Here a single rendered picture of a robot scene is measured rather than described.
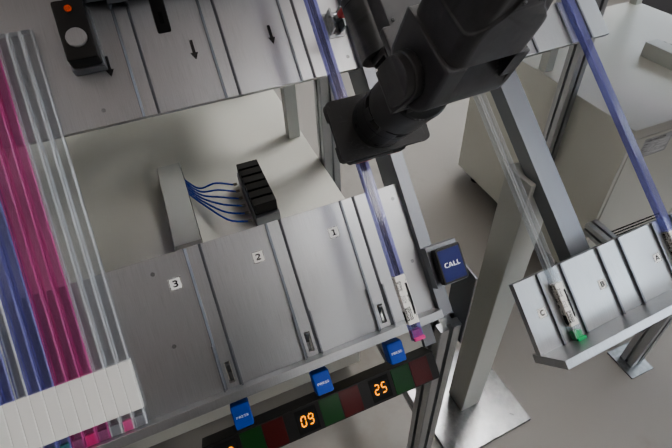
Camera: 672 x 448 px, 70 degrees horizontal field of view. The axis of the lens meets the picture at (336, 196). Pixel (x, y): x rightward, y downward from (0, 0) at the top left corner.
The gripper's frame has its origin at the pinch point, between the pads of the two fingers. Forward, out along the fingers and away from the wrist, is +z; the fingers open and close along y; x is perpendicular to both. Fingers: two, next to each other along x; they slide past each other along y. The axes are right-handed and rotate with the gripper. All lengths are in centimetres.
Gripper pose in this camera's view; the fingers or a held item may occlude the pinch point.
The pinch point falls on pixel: (355, 140)
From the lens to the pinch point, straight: 59.3
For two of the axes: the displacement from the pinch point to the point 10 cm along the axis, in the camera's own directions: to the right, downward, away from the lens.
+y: -9.2, 2.8, -2.6
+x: 3.0, 9.5, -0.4
